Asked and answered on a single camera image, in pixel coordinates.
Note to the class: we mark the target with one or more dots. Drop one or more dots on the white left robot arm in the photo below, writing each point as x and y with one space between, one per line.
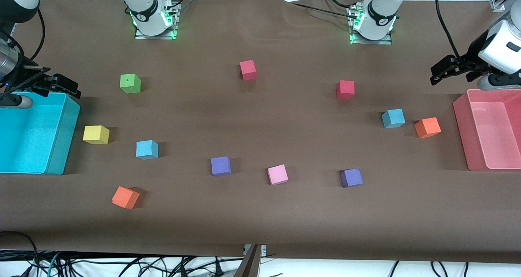
494 45

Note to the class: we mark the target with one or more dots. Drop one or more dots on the pink foam block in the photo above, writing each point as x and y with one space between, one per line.
277 174

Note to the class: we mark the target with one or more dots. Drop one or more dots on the purple foam block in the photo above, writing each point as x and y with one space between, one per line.
351 178
220 166

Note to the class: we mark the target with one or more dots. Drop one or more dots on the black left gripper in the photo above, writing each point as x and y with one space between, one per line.
473 57

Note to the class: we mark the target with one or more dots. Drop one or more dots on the red foam block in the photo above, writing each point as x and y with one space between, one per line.
248 70
345 89

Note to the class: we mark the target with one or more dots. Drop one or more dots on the cyan plastic bin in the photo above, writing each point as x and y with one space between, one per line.
28 138

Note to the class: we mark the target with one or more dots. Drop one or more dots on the grey metal bar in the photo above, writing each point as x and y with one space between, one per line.
249 264

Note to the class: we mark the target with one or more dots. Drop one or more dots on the light blue foam block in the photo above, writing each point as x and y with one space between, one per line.
393 118
146 150

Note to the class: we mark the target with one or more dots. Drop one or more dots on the yellow foam block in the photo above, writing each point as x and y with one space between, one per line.
95 134

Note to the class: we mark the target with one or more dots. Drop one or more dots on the small metal bracket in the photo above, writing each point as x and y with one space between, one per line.
262 250

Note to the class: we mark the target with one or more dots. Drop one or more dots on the brown table cloth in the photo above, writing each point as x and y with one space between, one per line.
260 220

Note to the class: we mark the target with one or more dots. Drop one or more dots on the pink plastic bin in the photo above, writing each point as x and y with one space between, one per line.
492 130

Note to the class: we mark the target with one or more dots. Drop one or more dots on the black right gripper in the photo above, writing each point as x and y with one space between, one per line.
25 76

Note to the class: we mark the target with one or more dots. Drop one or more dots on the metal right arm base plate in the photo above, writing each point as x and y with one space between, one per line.
171 36

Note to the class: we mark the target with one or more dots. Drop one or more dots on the green foam block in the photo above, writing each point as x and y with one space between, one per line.
130 84

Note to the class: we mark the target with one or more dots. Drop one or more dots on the orange foam block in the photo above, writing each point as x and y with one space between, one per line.
427 128
125 198

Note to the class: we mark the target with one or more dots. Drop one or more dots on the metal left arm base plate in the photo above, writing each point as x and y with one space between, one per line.
386 42

